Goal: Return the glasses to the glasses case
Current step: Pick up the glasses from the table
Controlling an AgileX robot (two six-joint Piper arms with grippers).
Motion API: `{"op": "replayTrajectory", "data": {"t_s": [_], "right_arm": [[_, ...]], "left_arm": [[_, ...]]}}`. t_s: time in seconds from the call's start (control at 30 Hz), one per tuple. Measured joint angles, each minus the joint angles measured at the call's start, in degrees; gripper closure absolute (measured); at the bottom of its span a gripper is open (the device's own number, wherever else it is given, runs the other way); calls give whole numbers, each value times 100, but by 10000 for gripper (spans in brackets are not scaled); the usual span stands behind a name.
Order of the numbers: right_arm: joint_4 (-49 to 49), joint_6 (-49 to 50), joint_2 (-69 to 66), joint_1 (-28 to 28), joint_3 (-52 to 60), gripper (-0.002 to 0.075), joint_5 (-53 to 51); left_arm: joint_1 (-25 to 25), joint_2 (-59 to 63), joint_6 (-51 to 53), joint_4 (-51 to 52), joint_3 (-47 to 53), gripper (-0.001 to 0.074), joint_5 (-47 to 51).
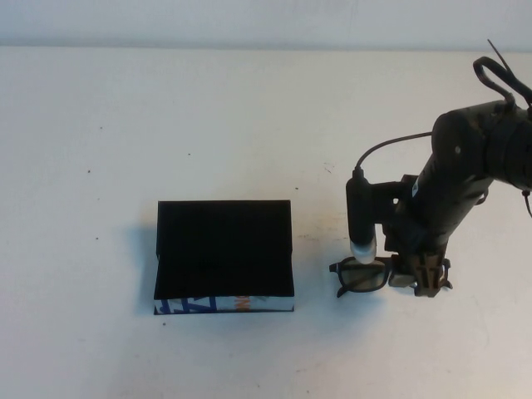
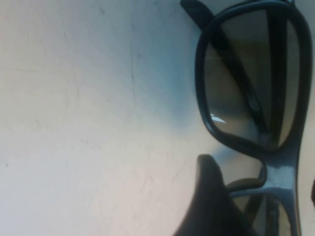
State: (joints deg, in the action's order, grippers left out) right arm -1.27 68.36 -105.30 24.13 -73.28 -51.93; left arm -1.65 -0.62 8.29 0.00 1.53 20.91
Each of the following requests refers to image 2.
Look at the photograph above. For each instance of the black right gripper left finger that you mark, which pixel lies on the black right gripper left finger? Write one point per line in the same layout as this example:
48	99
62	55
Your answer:
209	209

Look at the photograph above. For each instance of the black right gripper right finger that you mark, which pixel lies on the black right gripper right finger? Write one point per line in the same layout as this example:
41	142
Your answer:
313	191

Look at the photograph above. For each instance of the black framed sunglasses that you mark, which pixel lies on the black framed sunglasses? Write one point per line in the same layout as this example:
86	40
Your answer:
221	86

